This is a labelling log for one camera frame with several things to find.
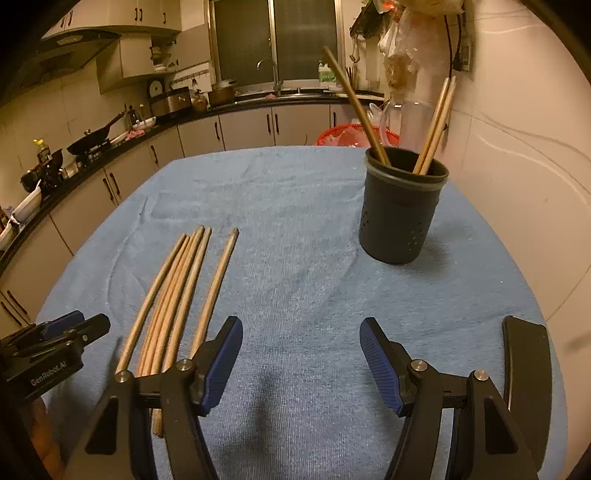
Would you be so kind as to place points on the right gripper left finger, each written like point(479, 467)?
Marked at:
point(189, 391)

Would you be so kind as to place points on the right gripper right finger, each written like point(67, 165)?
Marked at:
point(413, 390)

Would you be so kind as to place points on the kitchen faucet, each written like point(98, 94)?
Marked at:
point(277, 83)

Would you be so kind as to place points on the dark kitchen window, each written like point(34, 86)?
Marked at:
point(291, 32)

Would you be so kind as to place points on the blue towel table cloth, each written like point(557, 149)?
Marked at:
point(300, 402)

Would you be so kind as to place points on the white bowl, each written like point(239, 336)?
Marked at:
point(29, 206)

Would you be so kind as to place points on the dark perforated utensil holder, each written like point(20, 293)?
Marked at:
point(398, 205)

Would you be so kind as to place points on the black wok pan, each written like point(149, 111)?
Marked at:
point(94, 138)

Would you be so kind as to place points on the dark wooden chopstick in holder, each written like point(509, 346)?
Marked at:
point(354, 101)

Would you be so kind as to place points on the light wooden chopstick in holder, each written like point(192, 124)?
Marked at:
point(432, 126)
point(440, 126)

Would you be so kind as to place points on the red plastic basket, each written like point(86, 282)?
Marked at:
point(353, 135)

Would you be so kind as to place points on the clear glass pitcher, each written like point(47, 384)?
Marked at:
point(405, 125)

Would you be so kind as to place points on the metal cooking pot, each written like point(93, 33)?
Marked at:
point(222, 93)

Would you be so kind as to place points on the range hood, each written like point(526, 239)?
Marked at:
point(70, 50)

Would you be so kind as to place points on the hanging plastic bags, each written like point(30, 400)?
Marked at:
point(413, 36)

